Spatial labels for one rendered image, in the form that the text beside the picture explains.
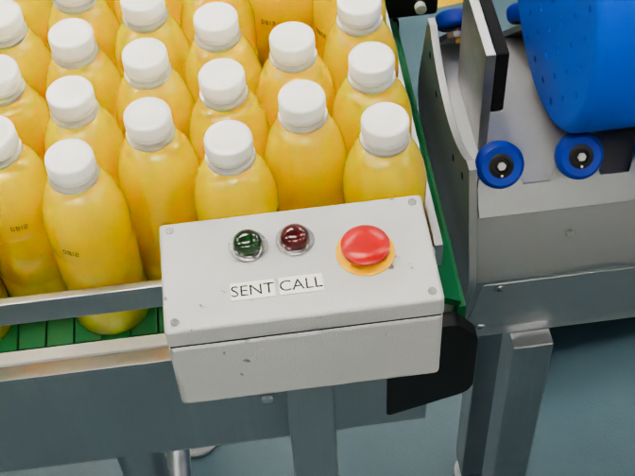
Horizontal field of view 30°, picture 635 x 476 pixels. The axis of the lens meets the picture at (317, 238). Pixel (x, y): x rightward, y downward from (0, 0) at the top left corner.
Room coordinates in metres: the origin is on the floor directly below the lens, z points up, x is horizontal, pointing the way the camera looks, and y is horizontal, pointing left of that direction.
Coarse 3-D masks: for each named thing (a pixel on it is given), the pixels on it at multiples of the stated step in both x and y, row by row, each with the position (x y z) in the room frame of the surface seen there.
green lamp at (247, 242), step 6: (240, 234) 0.55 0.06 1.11; (246, 234) 0.54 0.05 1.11; (252, 234) 0.54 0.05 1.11; (258, 234) 0.55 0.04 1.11; (234, 240) 0.54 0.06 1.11; (240, 240) 0.54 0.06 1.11; (246, 240) 0.54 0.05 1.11; (252, 240) 0.54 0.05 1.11; (258, 240) 0.54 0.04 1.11; (234, 246) 0.54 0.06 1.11; (240, 246) 0.54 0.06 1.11; (246, 246) 0.53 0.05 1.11; (252, 246) 0.53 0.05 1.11; (258, 246) 0.54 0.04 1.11; (240, 252) 0.53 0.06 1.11; (246, 252) 0.53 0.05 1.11; (252, 252) 0.53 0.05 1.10
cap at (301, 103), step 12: (288, 84) 0.70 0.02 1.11; (300, 84) 0.70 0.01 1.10; (312, 84) 0.70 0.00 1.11; (288, 96) 0.69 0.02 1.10; (300, 96) 0.69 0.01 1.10; (312, 96) 0.69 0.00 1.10; (324, 96) 0.69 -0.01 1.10; (288, 108) 0.68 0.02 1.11; (300, 108) 0.68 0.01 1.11; (312, 108) 0.68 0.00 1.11; (324, 108) 0.68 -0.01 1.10; (288, 120) 0.68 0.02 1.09; (300, 120) 0.67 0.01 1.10; (312, 120) 0.67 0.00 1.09
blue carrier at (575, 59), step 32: (544, 0) 0.84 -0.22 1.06; (576, 0) 0.76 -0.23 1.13; (608, 0) 0.71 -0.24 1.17; (544, 32) 0.83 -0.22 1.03; (576, 32) 0.75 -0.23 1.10; (608, 32) 0.70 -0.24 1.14; (544, 64) 0.82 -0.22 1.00; (576, 64) 0.74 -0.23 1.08; (608, 64) 0.70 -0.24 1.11; (544, 96) 0.80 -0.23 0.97; (576, 96) 0.73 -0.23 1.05; (608, 96) 0.70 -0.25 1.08; (576, 128) 0.72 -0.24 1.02; (608, 128) 0.72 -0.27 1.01
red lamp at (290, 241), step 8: (296, 224) 0.55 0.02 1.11; (288, 232) 0.54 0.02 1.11; (296, 232) 0.54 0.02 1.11; (304, 232) 0.54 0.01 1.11; (280, 240) 0.54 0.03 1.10; (288, 240) 0.54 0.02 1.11; (296, 240) 0.54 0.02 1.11; (304, 240) 0.54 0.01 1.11; (288, 248) 0.54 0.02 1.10; (296, 248) 0.53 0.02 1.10
